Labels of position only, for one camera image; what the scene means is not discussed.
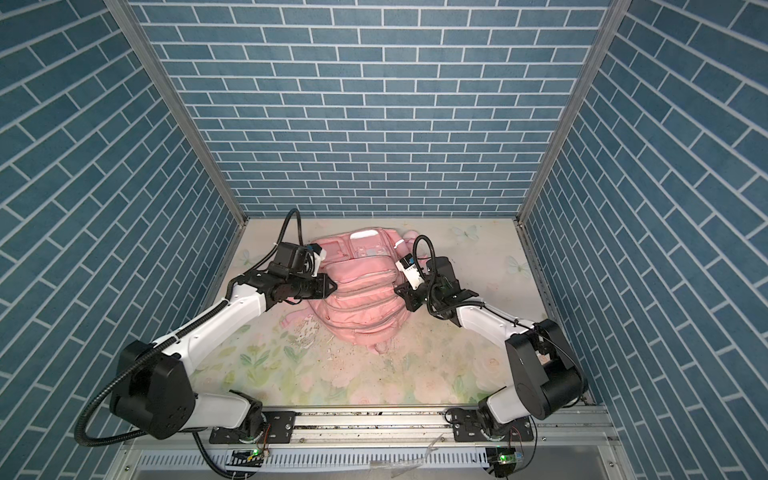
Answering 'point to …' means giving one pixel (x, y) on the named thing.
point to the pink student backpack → (364, 308)
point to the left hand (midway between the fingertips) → (337, 286)
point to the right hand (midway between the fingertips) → (396, 285)
